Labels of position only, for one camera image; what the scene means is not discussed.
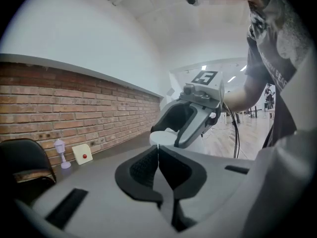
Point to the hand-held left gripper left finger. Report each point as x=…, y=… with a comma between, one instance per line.
x=99, y=195

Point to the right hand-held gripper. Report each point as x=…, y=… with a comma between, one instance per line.
x=208, y=88

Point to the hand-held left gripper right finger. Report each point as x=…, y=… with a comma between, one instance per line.
x=210, y=182

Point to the person's right forearm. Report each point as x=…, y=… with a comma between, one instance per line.
x=240, y=98

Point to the cream box with red button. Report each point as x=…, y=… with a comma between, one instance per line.
x=81, y=155

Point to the black folding chair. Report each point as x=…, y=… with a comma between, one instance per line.
x=24, y=157

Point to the person's dark printed t-shirt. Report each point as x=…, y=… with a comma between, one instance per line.
x=277, y=46

